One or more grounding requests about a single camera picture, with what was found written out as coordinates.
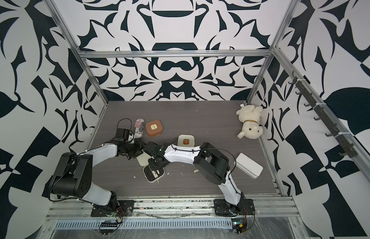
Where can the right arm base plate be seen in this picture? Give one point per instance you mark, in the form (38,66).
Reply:
(224,209)

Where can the wall hook rail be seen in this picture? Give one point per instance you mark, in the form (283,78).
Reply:
(325,115)

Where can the cream nail kit case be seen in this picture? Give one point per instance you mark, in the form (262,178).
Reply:
(186,140)
(143,160)

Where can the crushed flag print can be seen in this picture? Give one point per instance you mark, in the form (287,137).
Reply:
(139,128)

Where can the right circuit board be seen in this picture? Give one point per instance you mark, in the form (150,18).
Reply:
(239,225)

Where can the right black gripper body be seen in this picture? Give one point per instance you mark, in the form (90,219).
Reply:
(152,163)

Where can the white teddy bear plush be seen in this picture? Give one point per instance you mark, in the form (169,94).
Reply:
(250,115)

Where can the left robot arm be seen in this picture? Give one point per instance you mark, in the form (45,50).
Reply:
(72,178)

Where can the brown nail kit case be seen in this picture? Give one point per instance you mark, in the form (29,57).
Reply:
(154,128)

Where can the left circuit board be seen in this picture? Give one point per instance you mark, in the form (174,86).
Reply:
(108,227)

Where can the circuit board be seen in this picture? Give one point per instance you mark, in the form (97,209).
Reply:
(108,227)
(239,225)

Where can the white box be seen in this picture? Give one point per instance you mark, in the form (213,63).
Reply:
(249,166)

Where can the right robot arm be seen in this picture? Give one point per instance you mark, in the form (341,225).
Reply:
(210,162)

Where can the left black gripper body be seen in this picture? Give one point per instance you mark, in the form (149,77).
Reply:
(135,148)

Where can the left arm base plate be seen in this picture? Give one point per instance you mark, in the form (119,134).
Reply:
(120,209)

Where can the cream nail clipper large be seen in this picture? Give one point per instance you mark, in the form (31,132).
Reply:
(151,174)

